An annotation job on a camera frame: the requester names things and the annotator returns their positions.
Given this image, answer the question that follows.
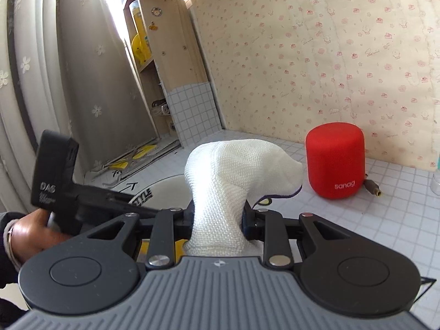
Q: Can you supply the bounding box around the wooden cabinet with tile sticker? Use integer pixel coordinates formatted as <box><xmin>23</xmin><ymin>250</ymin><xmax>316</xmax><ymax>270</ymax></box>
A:
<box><xmin>117</xmin><ymin>0</ymin><xmax>225</xmax><ymax>149</ymax></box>

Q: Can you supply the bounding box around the white cloth with purple trim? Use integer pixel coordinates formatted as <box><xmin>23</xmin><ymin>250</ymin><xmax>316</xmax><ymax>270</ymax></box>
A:
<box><xmin>184</xmin><ymin>139</ymin><xmax>306</xmax><ymax>258</ymax></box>

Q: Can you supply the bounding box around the person's left hand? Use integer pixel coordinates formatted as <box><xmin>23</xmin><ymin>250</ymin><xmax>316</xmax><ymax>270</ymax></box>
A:
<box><xmin>12</xmin><ymin>210</ymin><xmax>72</xmax><ymax>273</ymax></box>

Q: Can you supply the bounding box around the red cylindrical speaker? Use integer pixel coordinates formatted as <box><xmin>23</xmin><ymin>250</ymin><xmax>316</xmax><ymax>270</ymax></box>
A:
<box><xmin>305</xmin><ymin>122</ymin><xmax>365</xmax><ymax>200</ymax></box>

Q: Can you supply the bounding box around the brown cable plug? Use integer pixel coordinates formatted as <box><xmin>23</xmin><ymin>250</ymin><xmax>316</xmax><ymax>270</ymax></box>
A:
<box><xmin>361</xmin><ymin>175</ymin><xmax>382</xmax><ymax>199</ymax></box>

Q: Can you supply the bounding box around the lying metal clip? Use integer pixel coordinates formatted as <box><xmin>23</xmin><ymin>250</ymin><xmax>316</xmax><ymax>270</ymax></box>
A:
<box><xmin>151</xmin><ymin>99</ymin><xmax>170</xmax><ymax>116</ymax></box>

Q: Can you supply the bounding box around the person's left forearm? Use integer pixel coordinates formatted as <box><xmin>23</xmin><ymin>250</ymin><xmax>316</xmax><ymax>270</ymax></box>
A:
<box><xmin>0</xmin><ymin>211</ymin><xmax>21</xmax><ymax>320</ymax></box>

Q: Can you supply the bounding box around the tall yellow carton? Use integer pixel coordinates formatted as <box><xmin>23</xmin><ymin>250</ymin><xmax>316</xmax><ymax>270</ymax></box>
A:
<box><xmin>129</xmin><ymin>0</ymin><xmax>148</xmax><ymax>53</ymax></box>

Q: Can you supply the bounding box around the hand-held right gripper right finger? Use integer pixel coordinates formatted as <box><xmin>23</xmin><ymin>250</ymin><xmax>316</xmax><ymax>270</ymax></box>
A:
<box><xmin>242</xmin><ymin>204</ymin><xmax>348</xmax><ymax>269</ymax></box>

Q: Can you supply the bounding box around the grey floral curtain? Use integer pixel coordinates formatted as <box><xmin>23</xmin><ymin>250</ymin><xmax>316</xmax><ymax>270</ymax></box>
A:
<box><xmin>0</xmin><ymin>0</ymin><xmax>163</xmax><ymax>214</ymax></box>

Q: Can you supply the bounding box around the folding metal stand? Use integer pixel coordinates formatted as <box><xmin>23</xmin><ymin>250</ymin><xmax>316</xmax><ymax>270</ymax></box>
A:
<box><xmin>86</xmin><ymin>139</ymin><xmax>181</xmax><ymax>180</ymax></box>

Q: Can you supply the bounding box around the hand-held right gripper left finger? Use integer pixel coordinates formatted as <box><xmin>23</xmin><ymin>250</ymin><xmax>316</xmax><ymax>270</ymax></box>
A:
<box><xmin>87</xmin><ymin>208</ymin><xmax>194</xmax><ymax>270</ymax></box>

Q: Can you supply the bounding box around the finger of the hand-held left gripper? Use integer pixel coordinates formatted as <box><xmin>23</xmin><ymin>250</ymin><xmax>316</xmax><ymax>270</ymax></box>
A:
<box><xmin>77</xmin><ymin>185</ymin><xmax>162</xmax><ymax>229</ymax></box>

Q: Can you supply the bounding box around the white bowl with black rim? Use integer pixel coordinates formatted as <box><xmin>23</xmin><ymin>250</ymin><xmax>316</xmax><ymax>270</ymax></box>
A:
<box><xmin>129</xmin><ymin>175</ymin><xmax>194</xmax><ymax>214</ymax></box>

